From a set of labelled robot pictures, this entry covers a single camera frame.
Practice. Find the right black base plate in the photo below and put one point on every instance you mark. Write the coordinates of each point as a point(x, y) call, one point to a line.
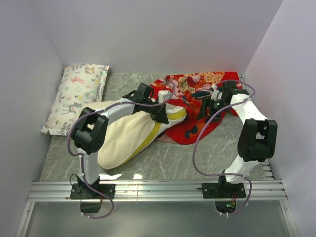
point(221, 191)

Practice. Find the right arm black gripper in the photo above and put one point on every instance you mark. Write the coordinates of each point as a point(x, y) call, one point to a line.
point(206, 102)

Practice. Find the floral patterned small pillow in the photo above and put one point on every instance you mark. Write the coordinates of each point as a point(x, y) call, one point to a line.
point(81, 84)

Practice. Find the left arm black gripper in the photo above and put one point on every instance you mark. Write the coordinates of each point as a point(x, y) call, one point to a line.
point(160, 115)

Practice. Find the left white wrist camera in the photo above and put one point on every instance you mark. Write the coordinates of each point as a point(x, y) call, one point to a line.
point(164, 95)

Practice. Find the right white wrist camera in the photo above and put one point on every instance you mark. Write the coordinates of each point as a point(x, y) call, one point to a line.
point(216, 94)

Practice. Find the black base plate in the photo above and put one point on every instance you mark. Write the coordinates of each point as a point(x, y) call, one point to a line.
point(82, 192)
point(221, 191)

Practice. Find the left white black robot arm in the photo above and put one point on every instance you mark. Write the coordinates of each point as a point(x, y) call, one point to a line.
point(88, 133)

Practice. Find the red cartoon pillowcase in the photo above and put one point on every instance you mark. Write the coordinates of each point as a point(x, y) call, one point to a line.
point(190, 88)

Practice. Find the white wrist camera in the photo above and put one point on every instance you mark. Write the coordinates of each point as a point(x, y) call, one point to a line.
point(216, 94)
point(164, 95)

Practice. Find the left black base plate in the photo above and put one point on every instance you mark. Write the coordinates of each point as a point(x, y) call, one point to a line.
point(82, 192)

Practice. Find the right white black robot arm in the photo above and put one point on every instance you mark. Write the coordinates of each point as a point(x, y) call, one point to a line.
point(257, 140)

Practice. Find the cream yellow-edged pillow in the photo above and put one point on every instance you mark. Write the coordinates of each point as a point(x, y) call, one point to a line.
point(128, 136)

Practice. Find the aluminium rail frame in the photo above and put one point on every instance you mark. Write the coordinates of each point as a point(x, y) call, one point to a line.
point(160, 190)

